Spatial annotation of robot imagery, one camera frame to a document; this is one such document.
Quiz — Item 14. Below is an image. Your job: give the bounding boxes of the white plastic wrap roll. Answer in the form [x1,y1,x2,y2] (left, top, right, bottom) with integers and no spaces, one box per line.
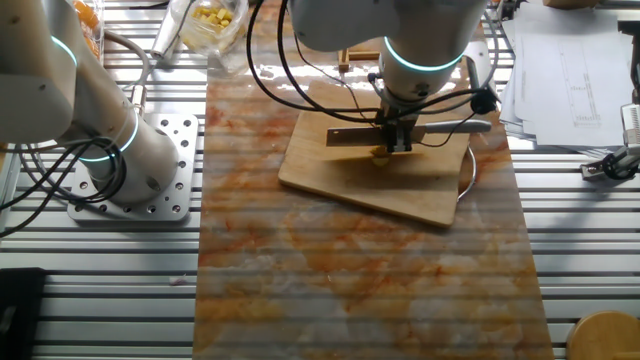
[149,0,194,61]

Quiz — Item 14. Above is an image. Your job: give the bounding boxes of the cut potato chunk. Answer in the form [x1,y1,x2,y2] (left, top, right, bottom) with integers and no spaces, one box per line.
[369,146,394,168]

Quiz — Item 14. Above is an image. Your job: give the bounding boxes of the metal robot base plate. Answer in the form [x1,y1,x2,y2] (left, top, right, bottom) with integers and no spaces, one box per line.
[66,112,200,224]

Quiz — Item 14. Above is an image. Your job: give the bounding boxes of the gray camera mount bracket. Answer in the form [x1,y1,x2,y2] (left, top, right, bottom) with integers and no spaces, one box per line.
[462,39,499,96]

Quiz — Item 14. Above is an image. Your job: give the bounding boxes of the wooden dish rack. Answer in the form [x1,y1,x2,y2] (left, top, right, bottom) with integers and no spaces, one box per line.
[337,47,384,74]

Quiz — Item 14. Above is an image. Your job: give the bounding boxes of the marble pattern table mat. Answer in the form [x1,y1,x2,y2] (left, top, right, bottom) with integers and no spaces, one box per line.
[192,0,556,360]

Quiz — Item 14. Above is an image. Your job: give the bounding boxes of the black box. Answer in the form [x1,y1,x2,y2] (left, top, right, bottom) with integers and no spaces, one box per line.
[0,267,47,360]

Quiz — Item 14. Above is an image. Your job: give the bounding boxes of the wooden cutting board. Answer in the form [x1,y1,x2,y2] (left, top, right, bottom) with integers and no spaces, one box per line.
[277,79,479,229]

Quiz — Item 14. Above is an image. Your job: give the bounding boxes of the white paper sheets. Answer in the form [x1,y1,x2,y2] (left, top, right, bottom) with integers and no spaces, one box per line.
[499,2,640,151]

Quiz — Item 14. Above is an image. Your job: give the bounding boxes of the black clamp tool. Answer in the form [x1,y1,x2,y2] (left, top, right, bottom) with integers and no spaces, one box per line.
[579,102,640,182]

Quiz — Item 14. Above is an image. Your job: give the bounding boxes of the orange fruit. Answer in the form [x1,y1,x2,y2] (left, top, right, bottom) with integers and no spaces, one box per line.
[83,32,104,60]
[74,0,100,29]

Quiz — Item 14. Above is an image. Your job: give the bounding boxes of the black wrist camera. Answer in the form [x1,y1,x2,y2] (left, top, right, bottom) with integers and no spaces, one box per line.
[469,88,501,116]

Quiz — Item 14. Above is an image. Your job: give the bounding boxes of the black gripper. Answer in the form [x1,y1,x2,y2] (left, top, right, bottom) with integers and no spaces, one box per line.
[374,99,420,153]

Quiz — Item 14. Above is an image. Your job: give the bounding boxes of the black camera cable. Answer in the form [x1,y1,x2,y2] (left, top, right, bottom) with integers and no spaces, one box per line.
[244,0,501,149]

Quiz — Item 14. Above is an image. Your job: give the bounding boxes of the clear bag of potato cubes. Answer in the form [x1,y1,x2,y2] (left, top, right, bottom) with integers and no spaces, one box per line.
[177,0,251,59]

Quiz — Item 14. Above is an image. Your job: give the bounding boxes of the steel kitchen cleaver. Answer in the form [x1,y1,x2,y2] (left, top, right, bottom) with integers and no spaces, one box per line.
[325,118,494,149]

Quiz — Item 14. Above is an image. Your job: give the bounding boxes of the wooden mug tree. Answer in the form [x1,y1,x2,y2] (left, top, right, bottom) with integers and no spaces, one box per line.
[567,310,640,360]

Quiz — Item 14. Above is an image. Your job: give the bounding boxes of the gray robot power cable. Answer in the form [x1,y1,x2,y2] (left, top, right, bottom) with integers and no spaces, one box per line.
[102,29,151,117]

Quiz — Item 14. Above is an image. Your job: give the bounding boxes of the oranges in plastic bag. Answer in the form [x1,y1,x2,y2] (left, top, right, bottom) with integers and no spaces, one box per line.
[69,0,106,64]

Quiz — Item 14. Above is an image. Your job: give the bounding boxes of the black base cable bundle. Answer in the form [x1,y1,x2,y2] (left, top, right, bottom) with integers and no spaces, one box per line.
[0,137,129,236]

